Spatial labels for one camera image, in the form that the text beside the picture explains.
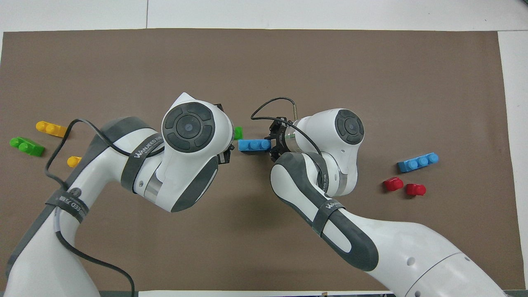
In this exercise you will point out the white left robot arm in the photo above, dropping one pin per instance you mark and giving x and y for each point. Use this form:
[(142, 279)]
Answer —
[(181, 173)]

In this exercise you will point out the green two-stud toy block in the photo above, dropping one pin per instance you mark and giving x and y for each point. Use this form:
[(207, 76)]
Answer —
[(27, 146), (238, 133)]

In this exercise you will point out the red small toy block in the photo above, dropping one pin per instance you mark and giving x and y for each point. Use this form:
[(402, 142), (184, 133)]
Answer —
[(393, 184), (416, 189)]

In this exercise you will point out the yellow two-stud toy block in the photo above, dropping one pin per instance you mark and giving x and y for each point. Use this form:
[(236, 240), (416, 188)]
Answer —
[(73, 161), (50, 128)]

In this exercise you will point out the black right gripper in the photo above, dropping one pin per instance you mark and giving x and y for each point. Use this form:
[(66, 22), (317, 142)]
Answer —
[(280, 142)]

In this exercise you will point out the brown table mat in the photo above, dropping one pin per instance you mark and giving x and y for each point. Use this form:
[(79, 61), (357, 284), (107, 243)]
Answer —
[(264, 62)]

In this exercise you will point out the blue three-stud toy block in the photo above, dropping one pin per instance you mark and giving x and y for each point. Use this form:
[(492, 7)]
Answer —
[(417, 162), (253, 145)]

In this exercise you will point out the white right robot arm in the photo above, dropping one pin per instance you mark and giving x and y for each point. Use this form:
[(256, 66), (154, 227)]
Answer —
[(371, 235)]

